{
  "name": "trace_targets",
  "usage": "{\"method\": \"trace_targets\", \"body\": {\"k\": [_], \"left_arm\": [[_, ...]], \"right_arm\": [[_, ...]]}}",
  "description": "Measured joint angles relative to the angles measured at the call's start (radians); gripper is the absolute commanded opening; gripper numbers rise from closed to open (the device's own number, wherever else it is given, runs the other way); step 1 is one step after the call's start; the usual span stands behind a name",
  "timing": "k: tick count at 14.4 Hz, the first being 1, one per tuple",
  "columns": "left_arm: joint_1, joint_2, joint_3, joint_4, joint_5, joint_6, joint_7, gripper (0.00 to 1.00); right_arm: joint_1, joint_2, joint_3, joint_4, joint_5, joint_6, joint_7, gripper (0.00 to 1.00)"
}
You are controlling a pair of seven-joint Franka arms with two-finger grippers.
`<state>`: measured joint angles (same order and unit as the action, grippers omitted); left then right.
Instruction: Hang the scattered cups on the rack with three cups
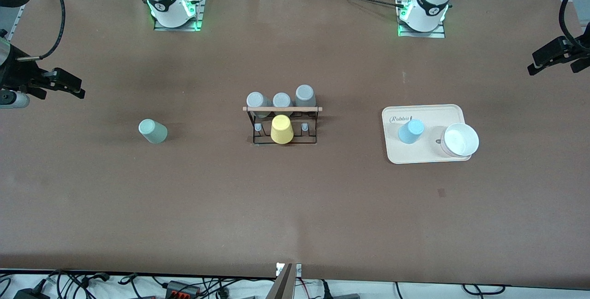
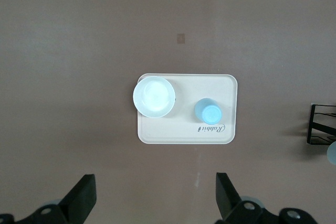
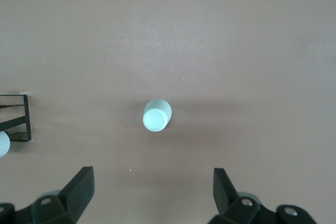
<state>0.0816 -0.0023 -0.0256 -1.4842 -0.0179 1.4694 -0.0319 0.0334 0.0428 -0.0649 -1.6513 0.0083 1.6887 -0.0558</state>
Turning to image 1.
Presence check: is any pale green cup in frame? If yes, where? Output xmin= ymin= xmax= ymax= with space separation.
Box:
xmin=138 ymin=119 xmax=169 ymax=145

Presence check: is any light blue cup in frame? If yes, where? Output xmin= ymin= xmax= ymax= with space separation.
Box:
xmin=397 ymin=119 xmax=425 ymax=145

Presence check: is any white bowl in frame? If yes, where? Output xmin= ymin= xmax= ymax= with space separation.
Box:
xmin=440 ymin=123 xmax=480 ymax=158

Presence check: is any beige rabbit tray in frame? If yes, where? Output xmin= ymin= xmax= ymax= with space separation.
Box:
xmin=382 ymin=104 xmax=473 ymax=165

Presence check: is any black power adapter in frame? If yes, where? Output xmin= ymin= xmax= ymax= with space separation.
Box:
xmin=13 ymin=287 xmax=51 ymax=299

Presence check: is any yellow cup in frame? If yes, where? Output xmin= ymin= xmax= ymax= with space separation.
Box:
xmin=271 ymin=114 xmax=295 ymax=145

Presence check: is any black orange connector block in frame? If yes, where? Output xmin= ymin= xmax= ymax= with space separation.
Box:
xmin=165 ymin=280 xmax=202 ymax=299

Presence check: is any black plug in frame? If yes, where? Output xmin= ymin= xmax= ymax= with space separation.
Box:
xmin=318 ymin=280 xmax=361 ymax=299

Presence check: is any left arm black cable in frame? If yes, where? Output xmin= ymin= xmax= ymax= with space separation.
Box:
xmin=559 ymin=0 xmax=590 ymax=53

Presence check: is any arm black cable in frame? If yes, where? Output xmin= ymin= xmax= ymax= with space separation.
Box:
xmin=16 ymin=0 xmax=66 ymax=62
xmin=559 ymin=0 xmax=590 ymax=53

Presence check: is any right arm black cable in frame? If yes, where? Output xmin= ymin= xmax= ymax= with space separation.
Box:
xmin=16 ymin=0 xmax=66 ymax=62

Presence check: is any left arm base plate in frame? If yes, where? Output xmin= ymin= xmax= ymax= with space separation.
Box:
xmin=397 ymin=0 xmax=447 ymax=39

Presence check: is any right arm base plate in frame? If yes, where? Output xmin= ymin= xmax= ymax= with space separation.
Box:
xmin=153 ymin=0 xmax=206 ymax=32

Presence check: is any black wire cup rack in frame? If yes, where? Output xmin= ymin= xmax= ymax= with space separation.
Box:
xmin=243 ymin=105 xmax=323 ymax=147

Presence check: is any looped black floor cable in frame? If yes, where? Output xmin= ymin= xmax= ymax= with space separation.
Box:
xmin=462 ymin=283 xmax=506 ymax=296

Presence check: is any grey camera mount pole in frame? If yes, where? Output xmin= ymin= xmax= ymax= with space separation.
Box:
xmin=265 ymin=263 xmax=294 ymax=299

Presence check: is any white pole bracket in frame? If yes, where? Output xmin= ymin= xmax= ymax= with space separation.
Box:
xmin=276 ymin=263 xmax=303 ymax=277

